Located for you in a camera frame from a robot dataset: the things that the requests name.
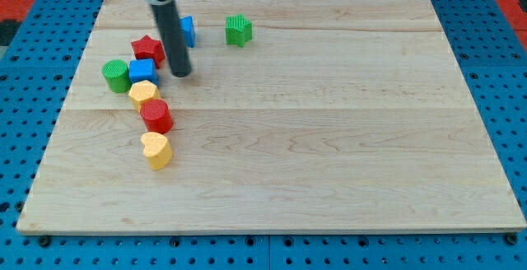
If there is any wooden board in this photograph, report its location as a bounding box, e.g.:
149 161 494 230
17 0 526 236

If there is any yellow heart block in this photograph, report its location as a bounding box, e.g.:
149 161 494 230
140 132 173 170

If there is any green cylinder block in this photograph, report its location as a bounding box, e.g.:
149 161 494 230
101 59 132 93

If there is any blue moon block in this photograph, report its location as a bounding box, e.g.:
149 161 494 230
180 16 196 48

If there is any yellow hexagon block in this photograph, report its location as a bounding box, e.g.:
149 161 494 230
128 80 161 112

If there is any red star block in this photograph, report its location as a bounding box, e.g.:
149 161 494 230
131 35 166 68

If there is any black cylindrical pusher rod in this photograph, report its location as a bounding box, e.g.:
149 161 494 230
152 0 192 77

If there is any blue cube block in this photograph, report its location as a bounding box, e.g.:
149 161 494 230
128 58 159 85

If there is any green star block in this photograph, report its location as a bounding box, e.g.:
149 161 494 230
225 13 253 47

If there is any red cylinder block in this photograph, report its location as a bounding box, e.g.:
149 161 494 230
140 100 174 134

